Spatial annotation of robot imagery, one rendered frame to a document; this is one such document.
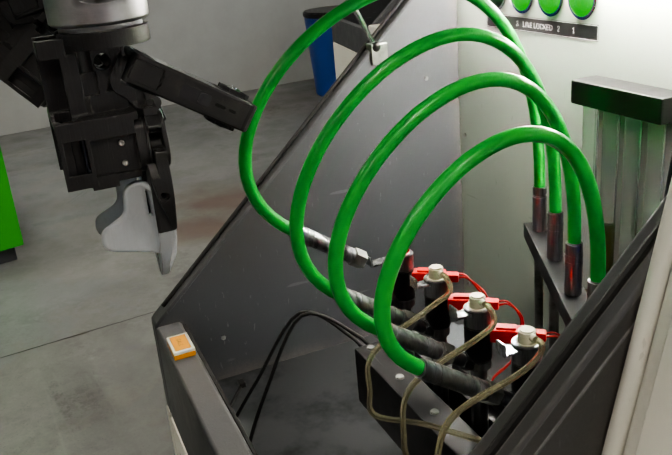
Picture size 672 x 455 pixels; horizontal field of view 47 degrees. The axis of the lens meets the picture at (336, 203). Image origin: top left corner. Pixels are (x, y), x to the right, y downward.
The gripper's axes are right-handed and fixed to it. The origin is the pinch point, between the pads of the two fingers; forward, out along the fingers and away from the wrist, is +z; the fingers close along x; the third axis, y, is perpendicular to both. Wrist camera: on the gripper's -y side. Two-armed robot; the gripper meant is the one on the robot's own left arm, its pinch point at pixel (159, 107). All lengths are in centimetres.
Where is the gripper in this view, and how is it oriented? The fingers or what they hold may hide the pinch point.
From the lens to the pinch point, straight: 81.4
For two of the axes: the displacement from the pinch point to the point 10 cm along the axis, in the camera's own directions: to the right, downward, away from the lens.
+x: 1.9, 1.0, -9.8
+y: -6.2, 7.9, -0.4
